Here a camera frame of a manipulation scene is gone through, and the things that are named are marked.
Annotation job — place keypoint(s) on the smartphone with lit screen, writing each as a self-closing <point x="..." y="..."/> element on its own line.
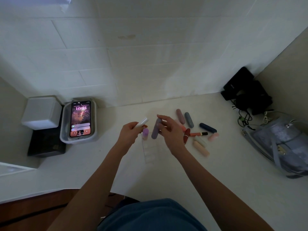
<point x="81" y="119"/>

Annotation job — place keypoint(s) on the white square box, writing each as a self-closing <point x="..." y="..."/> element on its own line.
<point x="40" y="113"/>

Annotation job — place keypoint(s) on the purple-grey lipstick tube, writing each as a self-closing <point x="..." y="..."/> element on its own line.
<point x="155" y="131"/>

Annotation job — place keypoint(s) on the mauve lipstick tube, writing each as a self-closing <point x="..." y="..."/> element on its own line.
<point x="180" y="116"/>

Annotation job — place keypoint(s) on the orange lipstick with gold cap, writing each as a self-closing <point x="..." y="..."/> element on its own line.
<point x="198" y="134"/>

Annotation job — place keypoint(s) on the person's right thumb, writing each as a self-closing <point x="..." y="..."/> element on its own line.
<point x="165" y="125"/>

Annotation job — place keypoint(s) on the peach lipstick tube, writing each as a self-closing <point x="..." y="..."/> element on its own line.
<point x="201" y="149"/>

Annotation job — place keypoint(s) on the person's blue shorts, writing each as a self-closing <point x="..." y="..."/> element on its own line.
<point x="149" y="215"/>

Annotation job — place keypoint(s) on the black flat box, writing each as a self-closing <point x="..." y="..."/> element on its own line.
<point x="45" y="143"/>

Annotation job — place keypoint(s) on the grey plastic tray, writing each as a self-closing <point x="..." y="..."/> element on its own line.
<point x="78" y="122"/>

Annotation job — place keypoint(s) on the short lilac lipstick tube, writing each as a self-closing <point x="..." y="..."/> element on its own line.
<point x="145" y="134"/>

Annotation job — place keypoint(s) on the grey-blue lipstick tube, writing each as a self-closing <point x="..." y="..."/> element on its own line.
<point x="189" y="120"/>

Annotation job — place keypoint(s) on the person's right forearm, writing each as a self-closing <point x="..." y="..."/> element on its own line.
<point x="221" y="192"/>

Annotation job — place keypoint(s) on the clear acrylic lipstick organizer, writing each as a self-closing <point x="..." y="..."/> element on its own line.
<point x="152" y="150"/>

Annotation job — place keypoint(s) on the black rectangular box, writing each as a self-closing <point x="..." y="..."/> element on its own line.
<point x="237" y="82"/>

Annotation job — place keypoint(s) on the black pouch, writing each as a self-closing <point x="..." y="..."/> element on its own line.
<point x="255" y="97"/>

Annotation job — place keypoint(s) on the pale green lipstick tube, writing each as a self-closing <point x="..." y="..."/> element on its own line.
<point x="201" y="141"/>

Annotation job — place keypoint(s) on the short pink lipstick tube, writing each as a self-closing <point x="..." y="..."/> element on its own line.
<point x="213" y="136"/>

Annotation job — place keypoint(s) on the white lipstick tube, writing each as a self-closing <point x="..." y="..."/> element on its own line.
<point x="143" y="122"/>

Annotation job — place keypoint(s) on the navy lipstick tube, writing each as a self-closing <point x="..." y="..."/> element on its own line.
<point x="208" y="127"/>

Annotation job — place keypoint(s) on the dark red lipstick tube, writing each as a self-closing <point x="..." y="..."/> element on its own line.
<point x="187" y="137"/>

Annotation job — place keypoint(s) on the person's right hand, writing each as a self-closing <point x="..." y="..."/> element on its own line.
<point x="173" y="138"/>

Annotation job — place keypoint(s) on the grey-blue handbag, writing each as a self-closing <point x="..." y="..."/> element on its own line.
<point x="279" y="144"/>

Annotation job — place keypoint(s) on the person's left forearm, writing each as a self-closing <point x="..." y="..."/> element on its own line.
<point x="91" y="187"/>

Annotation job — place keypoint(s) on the coral lipstick tube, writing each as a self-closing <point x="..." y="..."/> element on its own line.
<point x="181" y="125"/>

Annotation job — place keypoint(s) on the person's left hand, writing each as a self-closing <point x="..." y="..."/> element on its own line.
<point x="128" y="138"/>

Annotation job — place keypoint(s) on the person's left thumb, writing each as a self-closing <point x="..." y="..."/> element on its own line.
<point x="137" y="124"/>

